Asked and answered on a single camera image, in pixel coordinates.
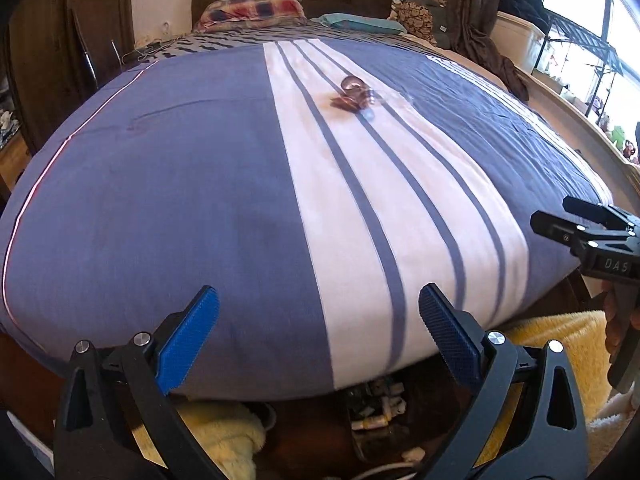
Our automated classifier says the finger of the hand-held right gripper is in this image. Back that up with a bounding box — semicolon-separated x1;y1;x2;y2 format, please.
530;210;640;257
562;196;640;233

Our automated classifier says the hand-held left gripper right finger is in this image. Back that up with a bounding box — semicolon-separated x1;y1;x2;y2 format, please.
415;282;590;480

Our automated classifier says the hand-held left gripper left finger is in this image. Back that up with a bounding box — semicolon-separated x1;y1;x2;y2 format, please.
54;285;221;480

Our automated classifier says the clear brown plastic wrapper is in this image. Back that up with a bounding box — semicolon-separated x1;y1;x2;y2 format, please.
329;75;416;122

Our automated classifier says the person's right hand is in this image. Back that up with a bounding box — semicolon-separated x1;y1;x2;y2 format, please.
601;280;633;366

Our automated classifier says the yellow fluffy rug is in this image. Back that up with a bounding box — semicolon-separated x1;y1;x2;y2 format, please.
175;310;640;480

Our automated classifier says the beige window ledge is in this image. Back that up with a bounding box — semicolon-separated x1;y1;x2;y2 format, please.
520;67;640;196

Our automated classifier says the blue white striped bedspread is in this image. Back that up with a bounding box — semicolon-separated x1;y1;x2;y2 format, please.
0;35;616;401

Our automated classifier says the black metal rack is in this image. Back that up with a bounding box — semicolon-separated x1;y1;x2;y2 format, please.
532;10;640;111

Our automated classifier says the white storage box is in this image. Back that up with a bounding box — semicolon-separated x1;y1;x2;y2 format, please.
492;10;546;73

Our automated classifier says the black jacket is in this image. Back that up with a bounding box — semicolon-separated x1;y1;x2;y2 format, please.
500;0;551;31

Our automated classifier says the brown curtain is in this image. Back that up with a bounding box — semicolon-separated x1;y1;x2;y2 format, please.
400;0;531;103

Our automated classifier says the brown patterned cushion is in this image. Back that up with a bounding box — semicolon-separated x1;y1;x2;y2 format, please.
392;0;451;47

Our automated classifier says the teal pillow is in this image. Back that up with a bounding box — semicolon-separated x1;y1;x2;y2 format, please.
310;12;406;36

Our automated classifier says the black grey patterned blanket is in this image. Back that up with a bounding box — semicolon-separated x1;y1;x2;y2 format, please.
135;27;431;61

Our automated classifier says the dark wooden wardrobe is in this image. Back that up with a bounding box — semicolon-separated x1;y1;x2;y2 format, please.
7;0;136;141

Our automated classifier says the plaid pillow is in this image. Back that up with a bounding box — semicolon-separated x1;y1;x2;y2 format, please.
197;0;308;31

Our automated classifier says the thin white charging cable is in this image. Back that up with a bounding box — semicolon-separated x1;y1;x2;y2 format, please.
124;22;173;64

